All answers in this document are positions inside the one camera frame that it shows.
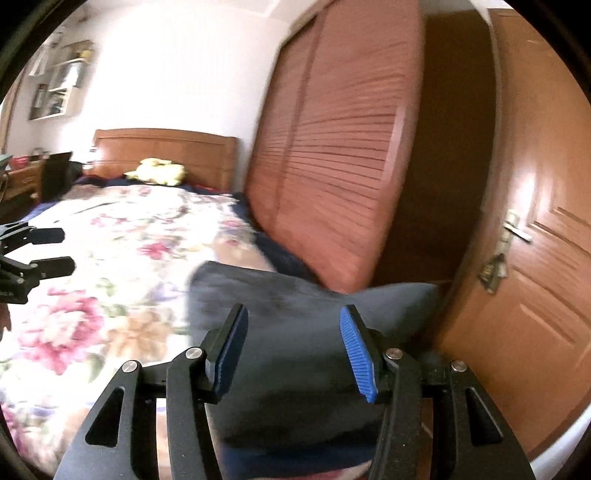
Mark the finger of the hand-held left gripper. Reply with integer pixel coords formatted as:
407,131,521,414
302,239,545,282
0,257,75,289
0,223,65,254

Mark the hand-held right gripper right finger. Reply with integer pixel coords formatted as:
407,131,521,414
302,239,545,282
339,304,537,480

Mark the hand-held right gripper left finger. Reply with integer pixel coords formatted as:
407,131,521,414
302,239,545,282
54,303,250,480

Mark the black quilted jacket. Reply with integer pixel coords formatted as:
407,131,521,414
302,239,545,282
187,261,439,476

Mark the wooden desk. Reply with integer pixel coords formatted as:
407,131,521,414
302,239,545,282
0,159,47,217

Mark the wooden chair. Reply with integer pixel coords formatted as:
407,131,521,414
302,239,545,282
39,151,75,204

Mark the floral quilt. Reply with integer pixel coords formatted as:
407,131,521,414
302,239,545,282
0,185,278,480

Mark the yellow plush toy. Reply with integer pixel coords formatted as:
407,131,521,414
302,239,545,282
124,158,188,186

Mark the brass door lock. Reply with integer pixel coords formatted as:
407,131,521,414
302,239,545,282
478,254,509,294

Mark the wooden bed headboard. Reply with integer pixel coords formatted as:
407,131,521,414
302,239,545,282
91,128,238,192

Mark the wooden door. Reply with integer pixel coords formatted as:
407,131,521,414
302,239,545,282
434,9,591,462

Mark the wooden slatted wardrobe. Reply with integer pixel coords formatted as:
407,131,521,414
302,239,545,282
243,0,497,296

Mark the white wall shelf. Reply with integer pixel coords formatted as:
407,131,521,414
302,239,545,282
28,39,95,121

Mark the brass door handle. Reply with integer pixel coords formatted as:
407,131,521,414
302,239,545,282
501,210,534,245

